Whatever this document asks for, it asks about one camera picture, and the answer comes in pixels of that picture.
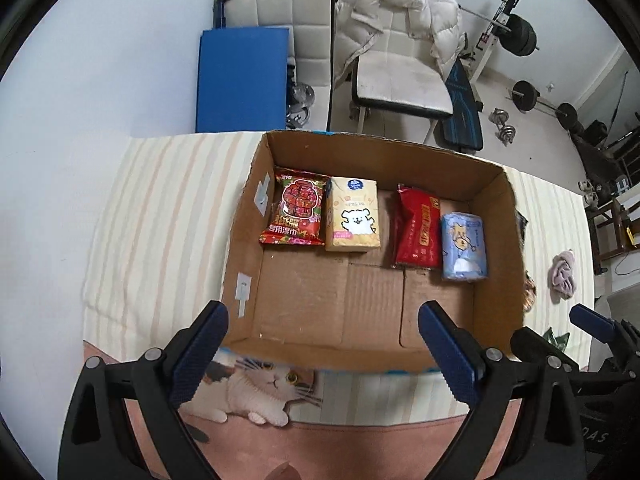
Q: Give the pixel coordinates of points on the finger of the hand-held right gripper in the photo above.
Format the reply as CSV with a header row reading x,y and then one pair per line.
x,y
527,341
592,322

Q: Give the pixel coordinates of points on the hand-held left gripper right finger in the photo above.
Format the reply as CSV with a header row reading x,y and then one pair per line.
x,y
451,357

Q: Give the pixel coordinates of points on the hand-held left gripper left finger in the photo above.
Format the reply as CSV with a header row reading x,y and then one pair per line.
x,y
199,356

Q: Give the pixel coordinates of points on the brown cardboard box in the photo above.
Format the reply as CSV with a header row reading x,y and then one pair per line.
x,y
325,300

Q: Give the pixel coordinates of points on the green small packet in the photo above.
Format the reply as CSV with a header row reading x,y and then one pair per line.
x,y
556,338

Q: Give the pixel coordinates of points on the brown patterned small packet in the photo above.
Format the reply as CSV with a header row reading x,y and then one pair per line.
x,y
529,294

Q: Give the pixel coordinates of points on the pink crumpled cloth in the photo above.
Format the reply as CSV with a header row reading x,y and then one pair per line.
x,y
562,275

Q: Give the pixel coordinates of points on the wooden stool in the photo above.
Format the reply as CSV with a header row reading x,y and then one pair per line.
x,y
612,232

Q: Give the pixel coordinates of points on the light blue tissue pack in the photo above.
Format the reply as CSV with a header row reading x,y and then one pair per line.
x,y
463,247

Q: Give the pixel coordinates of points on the dark small packet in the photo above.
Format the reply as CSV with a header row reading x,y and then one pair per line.
x,y
522,227

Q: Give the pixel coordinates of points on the red tissue packet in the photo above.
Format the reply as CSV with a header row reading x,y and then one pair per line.
x,y
415,230

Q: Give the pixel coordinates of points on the striped cat print blanket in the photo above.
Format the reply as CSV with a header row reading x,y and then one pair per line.
x,y
165,220

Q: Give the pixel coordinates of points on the black exercise machine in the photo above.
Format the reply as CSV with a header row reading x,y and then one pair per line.
x,y
600,155

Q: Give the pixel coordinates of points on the yellow bear print tissue pack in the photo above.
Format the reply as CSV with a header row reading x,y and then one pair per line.
x,y
352,220

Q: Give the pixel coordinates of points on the red flowered wet wipes packet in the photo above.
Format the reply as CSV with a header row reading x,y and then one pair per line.
x,y
295,205

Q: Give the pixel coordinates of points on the chrome dumbbell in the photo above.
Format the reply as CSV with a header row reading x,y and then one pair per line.
x,y
500,116
507,135

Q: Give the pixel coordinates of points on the black blue weight bench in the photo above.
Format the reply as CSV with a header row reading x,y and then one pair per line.
x,y
462,110

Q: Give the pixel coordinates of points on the chrome weight plates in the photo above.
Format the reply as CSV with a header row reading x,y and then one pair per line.
x,y
300,105

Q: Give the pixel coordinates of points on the white padded chair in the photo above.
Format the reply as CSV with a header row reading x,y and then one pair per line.
x,y
400,85

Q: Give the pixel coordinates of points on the blue folded mat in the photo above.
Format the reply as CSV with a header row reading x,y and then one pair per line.
x,y
240,80

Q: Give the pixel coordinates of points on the racked barbell with black plates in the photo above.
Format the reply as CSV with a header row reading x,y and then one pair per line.
x,y
520,35

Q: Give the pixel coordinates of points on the white barbell rack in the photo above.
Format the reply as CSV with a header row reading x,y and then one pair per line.
x,y
492,35

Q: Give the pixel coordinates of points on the white padded bench seat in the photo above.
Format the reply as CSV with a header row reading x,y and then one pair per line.
x,y
310,35

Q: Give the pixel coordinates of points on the white puffer jacket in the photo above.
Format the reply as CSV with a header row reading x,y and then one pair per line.
x,y
400,2

